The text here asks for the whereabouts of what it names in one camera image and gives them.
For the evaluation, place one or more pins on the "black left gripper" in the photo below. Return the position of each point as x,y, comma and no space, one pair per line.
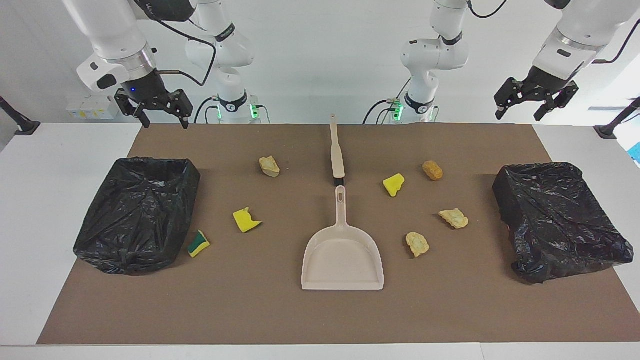
545,81

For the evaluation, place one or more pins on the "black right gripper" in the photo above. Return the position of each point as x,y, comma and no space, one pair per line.
145,87

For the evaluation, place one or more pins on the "jagged beige chunk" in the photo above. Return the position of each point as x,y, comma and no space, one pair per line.
454,218

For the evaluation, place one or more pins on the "yellow sponge chunk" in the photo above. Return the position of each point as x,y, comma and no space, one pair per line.
393,185

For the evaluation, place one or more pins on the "oval beige chunk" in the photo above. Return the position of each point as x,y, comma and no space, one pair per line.
417,244

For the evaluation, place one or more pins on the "beige brush black bristles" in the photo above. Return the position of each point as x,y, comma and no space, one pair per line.
337,155

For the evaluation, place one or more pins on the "beige plastic dustpan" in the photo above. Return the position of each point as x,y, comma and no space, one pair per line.
342,260

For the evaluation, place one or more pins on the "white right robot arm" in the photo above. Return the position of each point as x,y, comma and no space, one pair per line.
115,35

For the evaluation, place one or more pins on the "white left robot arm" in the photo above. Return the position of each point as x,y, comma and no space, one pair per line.
430,55

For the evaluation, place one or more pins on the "black bag lined bin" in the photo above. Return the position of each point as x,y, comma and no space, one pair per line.
135,215
560,220

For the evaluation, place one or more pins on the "black angled stand pole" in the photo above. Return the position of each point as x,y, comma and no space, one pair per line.
22,125
607,131

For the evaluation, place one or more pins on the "cyan blue object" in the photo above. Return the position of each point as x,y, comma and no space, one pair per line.
636,152

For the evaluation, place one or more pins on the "pale beige foam chunk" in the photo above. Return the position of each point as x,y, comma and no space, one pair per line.
270,167

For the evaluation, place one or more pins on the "notched yellow sponge piece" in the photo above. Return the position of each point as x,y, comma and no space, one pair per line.
244,221

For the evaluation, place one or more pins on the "green yellow sponge piece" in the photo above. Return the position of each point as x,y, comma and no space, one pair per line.
199,245

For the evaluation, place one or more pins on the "brown table mat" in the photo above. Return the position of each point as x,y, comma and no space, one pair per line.
320,315

